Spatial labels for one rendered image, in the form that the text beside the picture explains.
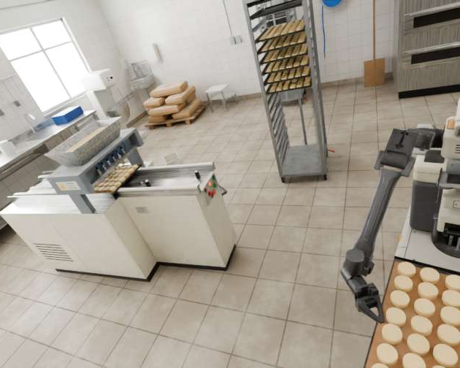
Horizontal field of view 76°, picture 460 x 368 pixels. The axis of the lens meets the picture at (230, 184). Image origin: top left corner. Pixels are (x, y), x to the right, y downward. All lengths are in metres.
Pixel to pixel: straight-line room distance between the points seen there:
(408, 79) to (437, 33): 0.59
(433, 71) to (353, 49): 1.44
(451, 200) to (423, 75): 3.31
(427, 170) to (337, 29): 4.07
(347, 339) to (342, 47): 4.70
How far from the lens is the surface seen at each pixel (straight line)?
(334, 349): 2.11
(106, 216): 2.35
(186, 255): 2.56
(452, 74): 4.99
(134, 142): 2.69
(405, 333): 1.05
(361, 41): 5.76
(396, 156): 1.12
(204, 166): 2.23
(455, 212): 1.81
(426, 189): 2.08
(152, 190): 2.19
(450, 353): 1.02
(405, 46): 4.78
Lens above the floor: 1.89
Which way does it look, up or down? 32 degrees down
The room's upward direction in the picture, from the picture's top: 18 degrees counter-clockwise
